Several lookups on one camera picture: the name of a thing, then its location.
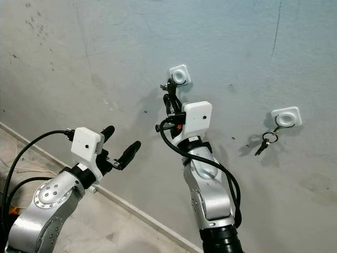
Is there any dark key on small ring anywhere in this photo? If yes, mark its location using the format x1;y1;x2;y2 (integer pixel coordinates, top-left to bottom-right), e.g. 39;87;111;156
254;126;281;157

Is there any short black left arm cable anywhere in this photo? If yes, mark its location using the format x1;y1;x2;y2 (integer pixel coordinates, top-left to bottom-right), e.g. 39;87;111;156
5;179;56;238

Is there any white square adhesive wall hook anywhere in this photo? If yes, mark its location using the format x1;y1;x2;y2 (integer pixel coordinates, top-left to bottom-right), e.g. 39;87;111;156
272;106;303;128
169;64;192;86

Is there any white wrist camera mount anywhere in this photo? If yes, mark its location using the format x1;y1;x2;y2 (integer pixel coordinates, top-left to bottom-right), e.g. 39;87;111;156
72;127;105;177
182;101;213;139

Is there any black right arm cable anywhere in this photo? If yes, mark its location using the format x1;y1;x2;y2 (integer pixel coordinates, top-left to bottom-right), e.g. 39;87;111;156
160;124;242;228

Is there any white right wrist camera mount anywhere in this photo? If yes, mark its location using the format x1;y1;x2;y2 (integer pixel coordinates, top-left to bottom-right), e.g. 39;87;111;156
182;101;213;139

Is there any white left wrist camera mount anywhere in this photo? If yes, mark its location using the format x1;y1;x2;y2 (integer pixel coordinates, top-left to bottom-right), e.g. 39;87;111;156
72;127;105;177

